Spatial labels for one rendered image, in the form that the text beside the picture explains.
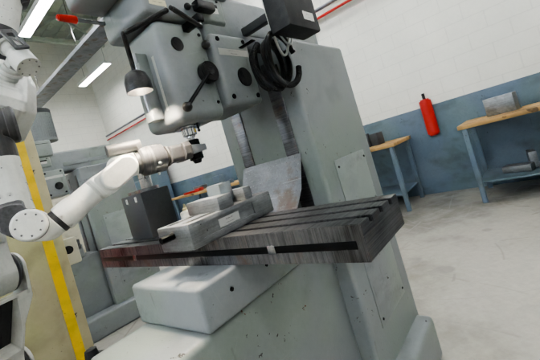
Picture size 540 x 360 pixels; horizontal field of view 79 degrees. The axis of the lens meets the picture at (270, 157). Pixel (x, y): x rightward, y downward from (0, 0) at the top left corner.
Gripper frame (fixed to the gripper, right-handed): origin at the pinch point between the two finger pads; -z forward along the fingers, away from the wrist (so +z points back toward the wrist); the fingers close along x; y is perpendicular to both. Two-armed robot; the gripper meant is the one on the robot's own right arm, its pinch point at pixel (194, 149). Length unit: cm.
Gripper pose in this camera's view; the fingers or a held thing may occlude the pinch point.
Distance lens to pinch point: 112.8
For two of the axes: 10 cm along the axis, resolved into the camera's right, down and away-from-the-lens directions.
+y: 2.8, 9.6, 0.0
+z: -7.8, 2.3, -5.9
